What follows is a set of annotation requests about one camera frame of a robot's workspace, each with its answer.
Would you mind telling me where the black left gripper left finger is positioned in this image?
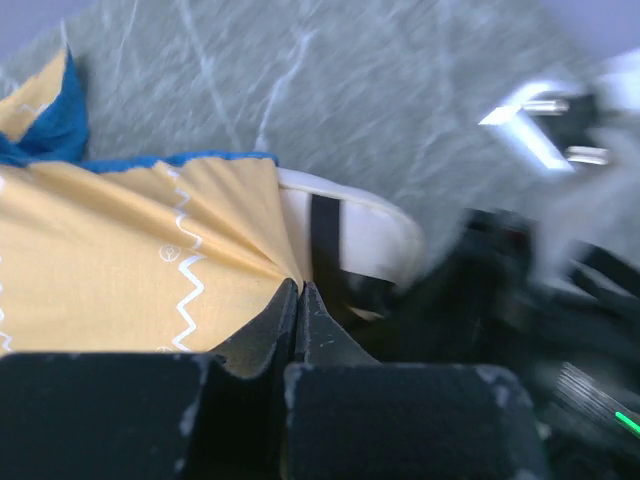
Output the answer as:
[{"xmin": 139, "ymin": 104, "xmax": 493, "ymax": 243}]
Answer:
[{"xmin": 1, "ymin": 280, "xmax": 298, "ymax": 479}]

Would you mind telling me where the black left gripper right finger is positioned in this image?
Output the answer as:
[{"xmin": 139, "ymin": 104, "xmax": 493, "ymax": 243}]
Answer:
[{"xmin": 284, "ymin": 285, "xmax": 550, "ymax": 479}]

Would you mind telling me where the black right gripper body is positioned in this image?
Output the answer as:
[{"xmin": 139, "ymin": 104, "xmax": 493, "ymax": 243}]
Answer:
[{"xmin": 353, "ymin": 210, "xmax": 639, "ymax": 479}]

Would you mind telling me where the cream pillow with bear print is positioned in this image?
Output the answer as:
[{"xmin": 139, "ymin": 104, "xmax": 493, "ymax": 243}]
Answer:
[{"xmin": 275, "ymin": 166, "xmax": 426, "ymax": 321}]

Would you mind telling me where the blue and yellow pillowcase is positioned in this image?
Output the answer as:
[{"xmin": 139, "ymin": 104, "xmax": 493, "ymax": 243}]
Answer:
[{"xmin": 1, "ymin": 49, "xmax": 303, "ymax": 354}]

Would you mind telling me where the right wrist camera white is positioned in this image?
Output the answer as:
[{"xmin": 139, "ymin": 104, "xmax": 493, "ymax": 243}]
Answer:
[{"xmin": 478, "ymin": 49, "xmax": 639, "ymax": 178}]

